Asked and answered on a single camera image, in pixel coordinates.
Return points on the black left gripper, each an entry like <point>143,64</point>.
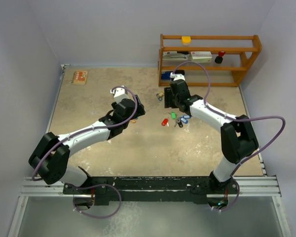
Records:
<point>139,111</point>

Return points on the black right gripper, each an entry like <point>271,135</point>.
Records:
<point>168,95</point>

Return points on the red key tag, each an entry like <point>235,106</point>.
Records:
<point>164,122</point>

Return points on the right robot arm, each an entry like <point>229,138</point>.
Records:
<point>238,139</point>

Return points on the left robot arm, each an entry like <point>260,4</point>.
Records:
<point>50,158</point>

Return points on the silver key on black tag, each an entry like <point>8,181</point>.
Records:
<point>176,122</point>

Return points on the blue key tag left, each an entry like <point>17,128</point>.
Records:
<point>183,120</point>

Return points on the blue stapler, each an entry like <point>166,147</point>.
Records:
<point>165,75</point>

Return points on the white stapler on shelf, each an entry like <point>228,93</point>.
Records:
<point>175,55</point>

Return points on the white staples box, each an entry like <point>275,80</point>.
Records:
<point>201,56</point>

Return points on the yellow box on shelf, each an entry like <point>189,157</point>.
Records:
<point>186,40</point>

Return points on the red black stamp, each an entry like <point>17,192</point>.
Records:
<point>219,57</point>

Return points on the wooden shelf rack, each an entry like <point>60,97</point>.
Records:
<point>230,56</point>

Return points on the orange spiral notebook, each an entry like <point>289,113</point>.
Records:
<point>80,77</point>

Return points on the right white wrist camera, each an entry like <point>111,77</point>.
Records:
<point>174,76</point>

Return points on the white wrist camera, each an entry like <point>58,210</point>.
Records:
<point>119,94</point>
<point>174,76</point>

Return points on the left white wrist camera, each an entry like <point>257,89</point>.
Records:
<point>119,94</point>

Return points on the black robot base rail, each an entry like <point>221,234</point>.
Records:
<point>195,189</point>

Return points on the aluminium frame rail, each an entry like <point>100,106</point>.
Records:
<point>248,187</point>

